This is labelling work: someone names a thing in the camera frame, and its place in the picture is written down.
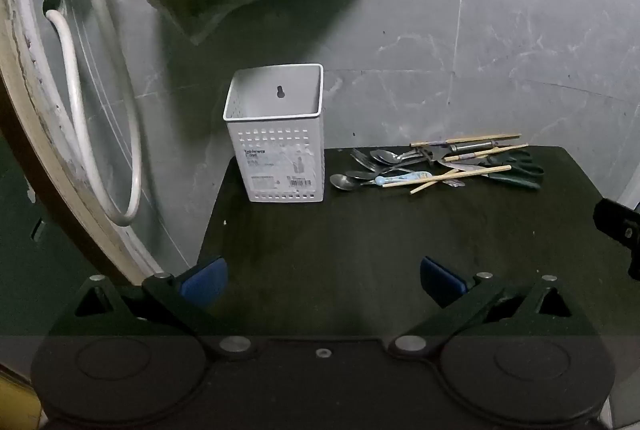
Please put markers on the white perforated utensil holder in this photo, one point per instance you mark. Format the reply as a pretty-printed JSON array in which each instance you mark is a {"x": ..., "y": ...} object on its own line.
[{"x": 280, "y": 140}]

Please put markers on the worn white door frame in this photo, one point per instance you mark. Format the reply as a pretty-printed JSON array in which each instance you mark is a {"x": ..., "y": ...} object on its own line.
[{"x": 47, "y": 130}]

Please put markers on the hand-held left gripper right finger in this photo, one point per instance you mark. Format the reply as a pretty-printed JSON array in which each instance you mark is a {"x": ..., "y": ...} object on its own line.
[{"x": 442, "y": 282}]

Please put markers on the metal spoon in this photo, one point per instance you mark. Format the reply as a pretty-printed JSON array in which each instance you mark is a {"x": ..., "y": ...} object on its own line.
[
  {"x": 393, "y": 157},
  {"x": 380, "y": 155},
  {"x": 342, "y": 181}
]

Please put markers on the yellow box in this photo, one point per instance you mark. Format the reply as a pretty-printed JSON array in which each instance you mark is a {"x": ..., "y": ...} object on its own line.
[{"x": 15, "y": 400}]

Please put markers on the plain wooden chopstick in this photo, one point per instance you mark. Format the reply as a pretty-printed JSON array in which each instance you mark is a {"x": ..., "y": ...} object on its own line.
[
  {"x": 425, "y": 186},
  {"x": 480, "y": 172}
]

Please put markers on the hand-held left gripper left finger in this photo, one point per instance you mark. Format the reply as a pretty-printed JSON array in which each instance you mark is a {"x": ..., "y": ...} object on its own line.
[{"x": 205, "y": 281}]

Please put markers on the purple-banded wooden chopstick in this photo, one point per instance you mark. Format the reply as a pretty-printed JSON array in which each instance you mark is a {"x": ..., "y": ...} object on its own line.
[
  {"x": 505, "y": 150},
  {"x": 500, "y": 138}
]

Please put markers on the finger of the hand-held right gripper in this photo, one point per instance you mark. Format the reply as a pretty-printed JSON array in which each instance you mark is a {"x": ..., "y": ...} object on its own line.
[{"x": 612, "y": 217}]

